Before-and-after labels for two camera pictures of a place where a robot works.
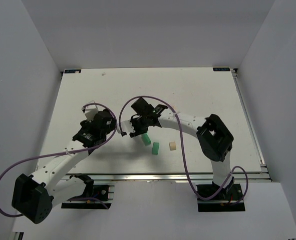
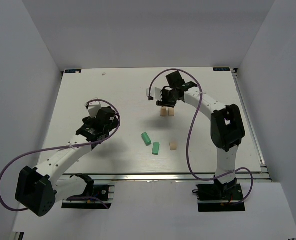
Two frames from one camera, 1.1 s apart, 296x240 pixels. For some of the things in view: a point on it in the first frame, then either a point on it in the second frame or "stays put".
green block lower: x=155 y=148 stays put
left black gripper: x=107 y=122 stays put
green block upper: x=146 y=139 stays put
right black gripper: x=135 y=124 to x=165 y=102
